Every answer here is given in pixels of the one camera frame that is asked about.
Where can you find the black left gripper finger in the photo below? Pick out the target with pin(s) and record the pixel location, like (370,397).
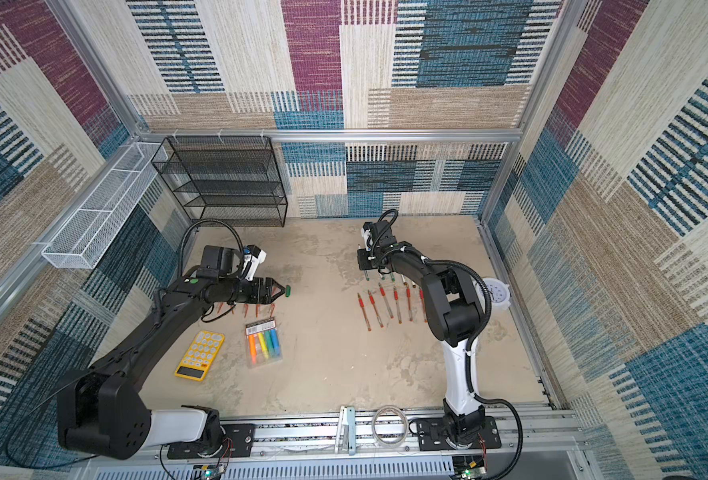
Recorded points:
(277,294)
(280,283)

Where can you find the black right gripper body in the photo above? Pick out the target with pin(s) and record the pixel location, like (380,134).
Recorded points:
(367,259)

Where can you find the white wire mesh basket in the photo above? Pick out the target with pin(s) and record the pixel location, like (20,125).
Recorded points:
(88,233)

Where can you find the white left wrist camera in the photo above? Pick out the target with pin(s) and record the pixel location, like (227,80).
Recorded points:
(253,257)

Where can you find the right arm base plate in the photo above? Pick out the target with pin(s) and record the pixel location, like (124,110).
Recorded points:
(441,433)

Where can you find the yellow calculator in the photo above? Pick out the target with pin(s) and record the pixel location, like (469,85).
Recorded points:
(200,355)

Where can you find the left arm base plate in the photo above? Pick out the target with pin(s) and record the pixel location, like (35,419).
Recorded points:
(233,440)

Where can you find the highlighter pack in clear case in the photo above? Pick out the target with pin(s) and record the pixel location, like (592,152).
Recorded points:
(262,342)

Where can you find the white alarm clock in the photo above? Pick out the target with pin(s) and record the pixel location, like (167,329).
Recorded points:
(500,294)

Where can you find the red gel pen diagonal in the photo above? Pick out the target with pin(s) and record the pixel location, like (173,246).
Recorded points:
(409,302)

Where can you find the metal bracket on rail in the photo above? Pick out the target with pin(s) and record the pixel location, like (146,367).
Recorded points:
(345,440)

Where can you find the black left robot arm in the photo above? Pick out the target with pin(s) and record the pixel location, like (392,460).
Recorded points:
(99,409)

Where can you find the black wire mesh shelf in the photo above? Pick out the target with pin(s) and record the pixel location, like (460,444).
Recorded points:
(236,179)

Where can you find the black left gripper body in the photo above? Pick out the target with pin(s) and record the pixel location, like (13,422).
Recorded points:
(254,291)

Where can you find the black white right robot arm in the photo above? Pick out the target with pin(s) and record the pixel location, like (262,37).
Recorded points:
(458,309)

